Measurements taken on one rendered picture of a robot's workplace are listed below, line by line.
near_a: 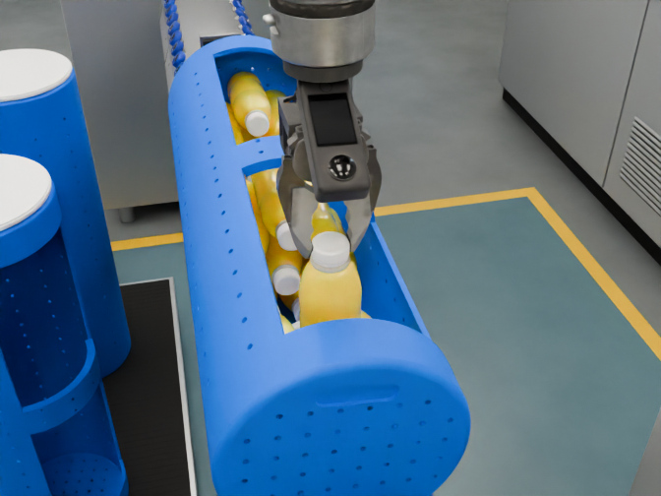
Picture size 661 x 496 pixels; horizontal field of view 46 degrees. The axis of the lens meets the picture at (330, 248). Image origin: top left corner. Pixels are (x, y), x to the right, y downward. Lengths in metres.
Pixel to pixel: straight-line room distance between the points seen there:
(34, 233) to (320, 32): 0.88
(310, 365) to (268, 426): 0.08
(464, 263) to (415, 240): 0.22
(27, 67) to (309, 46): 1.37
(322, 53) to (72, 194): 1.38
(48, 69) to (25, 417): 0.80
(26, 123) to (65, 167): 0.15
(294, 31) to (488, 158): 3.00
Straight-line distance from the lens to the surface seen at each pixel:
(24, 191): 1.46
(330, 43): 0.65
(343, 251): 0.77
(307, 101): 0.68
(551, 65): 3.63
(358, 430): 0.82
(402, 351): 0.78
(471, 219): 3.18
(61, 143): 1.91
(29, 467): 1.76
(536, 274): 2.94
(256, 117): 1.34
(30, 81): 1.89
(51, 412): 1.65
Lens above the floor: 1.76
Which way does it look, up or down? 36 degrees down
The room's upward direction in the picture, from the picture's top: straight up
